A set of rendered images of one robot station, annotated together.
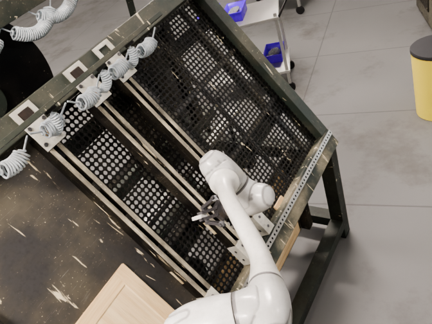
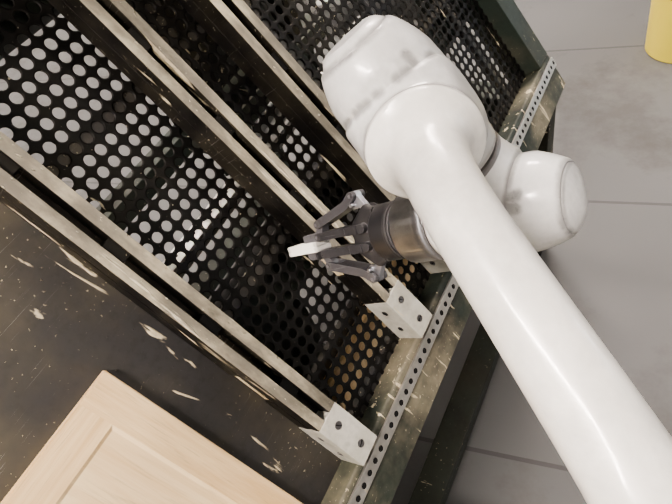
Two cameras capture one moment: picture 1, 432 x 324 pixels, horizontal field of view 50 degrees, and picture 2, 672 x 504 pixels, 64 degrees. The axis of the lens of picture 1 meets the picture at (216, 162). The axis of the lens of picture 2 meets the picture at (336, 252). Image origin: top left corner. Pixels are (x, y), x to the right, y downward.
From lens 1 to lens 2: 1.09 m
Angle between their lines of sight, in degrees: 12
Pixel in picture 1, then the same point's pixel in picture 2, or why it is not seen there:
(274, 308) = not seen: outside the picture
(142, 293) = (162, 441)
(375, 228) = (590, 240)
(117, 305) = (92, 484)
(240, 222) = (551, 341)
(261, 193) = (558, 191)
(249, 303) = not seen: outside the picture
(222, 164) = (421, 71)
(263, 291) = not seen: outside the picture
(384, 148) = (594, 108)
